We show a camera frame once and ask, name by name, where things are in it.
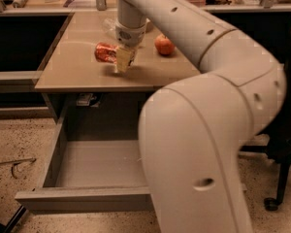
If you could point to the red apple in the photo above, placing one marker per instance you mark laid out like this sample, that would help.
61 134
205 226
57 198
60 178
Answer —
163 45

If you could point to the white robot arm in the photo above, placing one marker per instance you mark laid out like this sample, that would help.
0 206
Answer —
190 131

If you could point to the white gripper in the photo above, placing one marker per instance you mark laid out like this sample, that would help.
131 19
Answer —
131 36

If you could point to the clear plastic water bottle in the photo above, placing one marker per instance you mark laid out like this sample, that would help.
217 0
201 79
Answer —
109 27

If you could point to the white bowl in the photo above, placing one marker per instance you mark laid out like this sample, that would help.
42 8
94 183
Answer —
148 26

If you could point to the grey cabinet with beige top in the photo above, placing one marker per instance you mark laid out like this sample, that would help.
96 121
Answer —
73 68

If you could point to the black office chair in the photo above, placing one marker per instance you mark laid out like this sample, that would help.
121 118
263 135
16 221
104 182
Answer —
279 147

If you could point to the open grey top drawer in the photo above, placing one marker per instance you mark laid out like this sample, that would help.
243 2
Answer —
93 164

